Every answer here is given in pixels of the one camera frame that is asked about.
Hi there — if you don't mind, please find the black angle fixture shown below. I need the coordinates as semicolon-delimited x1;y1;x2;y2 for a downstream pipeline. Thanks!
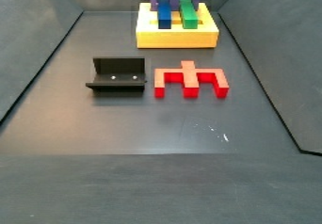
86;56;146;91

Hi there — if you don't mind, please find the yellow wooden board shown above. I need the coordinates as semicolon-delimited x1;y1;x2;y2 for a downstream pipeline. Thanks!
136;3;219;49

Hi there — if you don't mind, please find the red E-shaped block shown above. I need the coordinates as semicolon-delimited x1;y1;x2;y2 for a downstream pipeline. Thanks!
154;60;228;98

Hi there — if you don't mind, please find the green rectangular block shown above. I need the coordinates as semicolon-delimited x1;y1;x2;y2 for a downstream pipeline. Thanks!
180;0;199;29

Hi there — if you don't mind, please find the blue rectangular block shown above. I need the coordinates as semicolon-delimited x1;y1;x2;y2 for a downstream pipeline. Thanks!
158;0;171;29

